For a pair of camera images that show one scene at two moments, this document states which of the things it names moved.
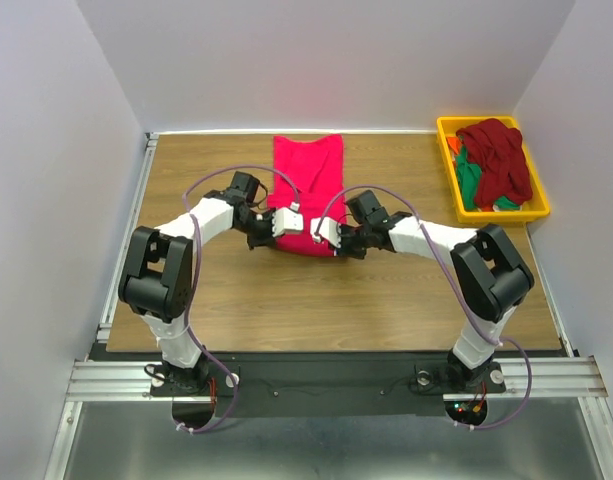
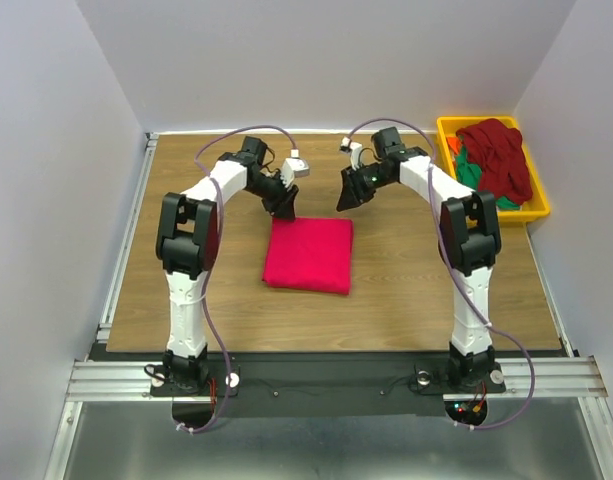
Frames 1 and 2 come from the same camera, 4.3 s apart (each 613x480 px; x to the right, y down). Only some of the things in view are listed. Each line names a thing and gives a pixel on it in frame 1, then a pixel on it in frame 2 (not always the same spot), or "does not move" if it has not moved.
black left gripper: x=266 y=238 to x=281 y=205
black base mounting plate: x=326 y=384 does not move
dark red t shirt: x=505 y=171 does not move
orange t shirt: x=455 y=143 does not move
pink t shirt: x=315 y=169 to x=310 y=254
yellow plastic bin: x=537 y=208 does not move
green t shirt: x=469 y=176 does not move
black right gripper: x=345 y=250 to x=352 y=192
